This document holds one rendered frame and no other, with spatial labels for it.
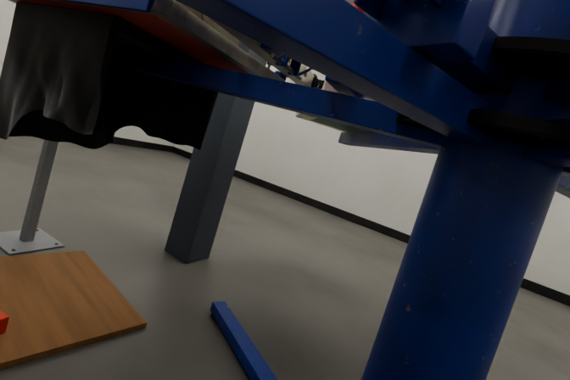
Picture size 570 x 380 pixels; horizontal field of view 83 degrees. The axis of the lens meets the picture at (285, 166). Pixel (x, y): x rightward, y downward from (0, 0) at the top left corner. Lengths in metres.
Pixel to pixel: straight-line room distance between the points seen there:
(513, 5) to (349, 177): 4.08
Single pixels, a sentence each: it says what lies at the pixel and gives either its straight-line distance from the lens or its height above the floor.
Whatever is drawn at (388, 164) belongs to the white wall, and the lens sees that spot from 4.58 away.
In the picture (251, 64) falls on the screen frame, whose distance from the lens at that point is 1.01.
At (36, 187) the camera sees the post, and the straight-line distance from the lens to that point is 1.81.
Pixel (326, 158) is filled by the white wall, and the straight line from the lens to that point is 4.78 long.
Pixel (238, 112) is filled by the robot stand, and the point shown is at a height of 0.86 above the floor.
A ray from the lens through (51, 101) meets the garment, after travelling 1.11.
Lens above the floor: 0.77
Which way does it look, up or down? 4 degrees down
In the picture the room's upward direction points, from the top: 17 degrees clockwise
